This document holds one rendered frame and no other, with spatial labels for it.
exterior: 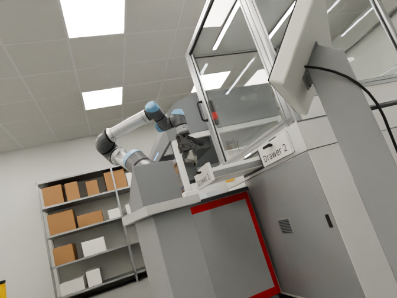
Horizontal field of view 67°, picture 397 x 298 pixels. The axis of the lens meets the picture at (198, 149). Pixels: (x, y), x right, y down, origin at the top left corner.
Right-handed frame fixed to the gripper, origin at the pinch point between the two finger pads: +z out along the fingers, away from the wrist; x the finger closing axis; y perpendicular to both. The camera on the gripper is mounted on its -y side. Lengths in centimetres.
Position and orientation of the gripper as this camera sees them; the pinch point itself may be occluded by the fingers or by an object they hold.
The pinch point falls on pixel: (195, 163)
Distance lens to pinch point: 180.7
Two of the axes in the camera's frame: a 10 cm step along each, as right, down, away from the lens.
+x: 2.7, -3.0, -9.2
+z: 2.9, 9.3, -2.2
